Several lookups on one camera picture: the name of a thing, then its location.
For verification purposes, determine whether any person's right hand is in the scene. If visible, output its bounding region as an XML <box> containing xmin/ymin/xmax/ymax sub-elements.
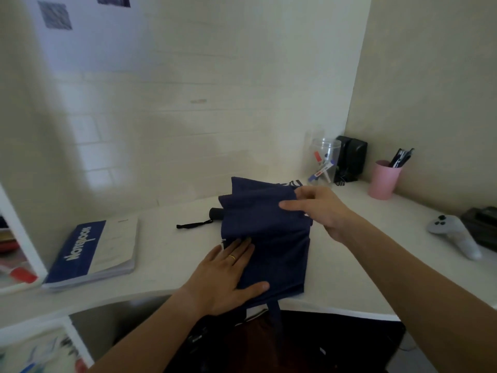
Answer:
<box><xmin>279</xmin><ymin>185</ymin><xmax>355</xmax><ymax>245</ymax></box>

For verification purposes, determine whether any person's left hand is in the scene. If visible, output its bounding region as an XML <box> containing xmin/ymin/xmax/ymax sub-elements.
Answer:
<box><xmin>182</xmin><ymin>237</ymin><xmax>271</xmax><ymax>317</ymax></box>

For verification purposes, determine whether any navy blue folding umbrella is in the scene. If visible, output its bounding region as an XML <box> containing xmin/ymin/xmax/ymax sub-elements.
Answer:
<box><xmin>177</xmin><ymin>176</ymin><xmax>313</xmax><ymax>312</ymax></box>

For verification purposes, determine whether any person's right forearm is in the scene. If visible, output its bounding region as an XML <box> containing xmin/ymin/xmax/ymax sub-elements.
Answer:
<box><xmin>337</xmin><ymin>213</ymin><xmax>497</xmax><ymax>373</ymax></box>

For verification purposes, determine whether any person's left forearm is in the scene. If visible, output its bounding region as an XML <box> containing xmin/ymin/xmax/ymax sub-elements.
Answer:
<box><xmin>87</xmin><ymin>288</ymin><xmax>203</xmax><ymax>373</ymax></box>

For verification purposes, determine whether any white marker with blue cap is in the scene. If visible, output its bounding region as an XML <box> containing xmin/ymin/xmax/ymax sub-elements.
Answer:
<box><xmin>308</xmin><ymin>161</ymin><xmax>335</xmax><ymax>182</ymax></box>

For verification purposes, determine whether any clear plastic jar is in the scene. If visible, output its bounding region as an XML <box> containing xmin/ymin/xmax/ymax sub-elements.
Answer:
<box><xmin>308</xmin><ymin>138</ymin><xmax>342</xmax><ymax>187</ymax></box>

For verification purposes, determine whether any black speaker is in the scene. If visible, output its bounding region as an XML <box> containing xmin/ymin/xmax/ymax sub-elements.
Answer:
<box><xmin>334</xmin><ymin>135</ymin><xmax>368</xmax><ymax>184</ymax></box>

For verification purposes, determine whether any person's dark clothing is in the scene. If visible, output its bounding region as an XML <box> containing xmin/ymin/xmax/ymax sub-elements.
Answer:
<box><xmin>163</xmin><ymin>301</ymin><xmax>407</xmax><ymax>373</ymax></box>

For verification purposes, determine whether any pink cup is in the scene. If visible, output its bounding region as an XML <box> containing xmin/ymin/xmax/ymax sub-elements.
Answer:
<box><xmin>368</xmin><ymin>160</ymin><xmax>403</xmax><ymax>201</ymax></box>

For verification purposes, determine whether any bunch of black pens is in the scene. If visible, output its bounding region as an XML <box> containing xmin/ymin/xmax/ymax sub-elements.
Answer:
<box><xmin>389</xmin><ymin>148</ymin><xmax>415</xmax><ymax>168</ymax></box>

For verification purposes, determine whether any blue and white notebook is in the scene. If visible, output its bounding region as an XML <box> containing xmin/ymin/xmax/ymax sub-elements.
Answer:
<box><xmin>42</xmin><ymin>217</ymin><xmax>139</xmax><ymax>293</ymax></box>

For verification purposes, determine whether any white game controller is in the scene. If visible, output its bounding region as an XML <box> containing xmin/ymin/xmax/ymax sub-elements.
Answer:
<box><xmin>426</xmin><ymin>214</ymin><xmax>484</xmax><ymax>262</ymax></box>

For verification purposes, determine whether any black box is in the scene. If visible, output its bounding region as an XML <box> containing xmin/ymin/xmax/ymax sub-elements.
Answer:
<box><xmin>460</xmin><ymin>206</ymin><xmax>497</xmax><ymax>253</ymax></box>

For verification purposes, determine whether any white shelf unit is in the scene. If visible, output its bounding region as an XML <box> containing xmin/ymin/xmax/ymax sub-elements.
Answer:
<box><xmin>0</xmin><ymin>182</ymin><xmax>94</xmax><ymax>373</ymax></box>

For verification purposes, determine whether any red item on shelf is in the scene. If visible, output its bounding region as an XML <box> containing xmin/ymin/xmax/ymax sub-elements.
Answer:
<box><xmin>0</xmin><ymin>263</ymin><xmax>39</xmax><ymax>285</ymax></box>

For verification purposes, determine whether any clutter of packets in shelf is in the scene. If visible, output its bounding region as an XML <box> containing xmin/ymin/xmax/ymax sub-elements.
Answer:
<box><xmin>0</xmin><ymin>333</ymin><xmax>88</xmax><ymax>373</ymax></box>

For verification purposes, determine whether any grey square wall picture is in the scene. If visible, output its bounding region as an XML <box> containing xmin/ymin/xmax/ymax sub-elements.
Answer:
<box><xmin>37</xmin><ymin>1</ymin><xmax>73</xmax><ymax>31</ymax></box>

